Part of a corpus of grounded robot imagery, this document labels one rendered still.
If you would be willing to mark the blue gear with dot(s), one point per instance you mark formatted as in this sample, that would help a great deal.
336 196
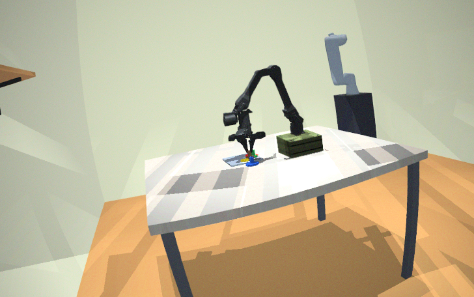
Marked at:
252 163

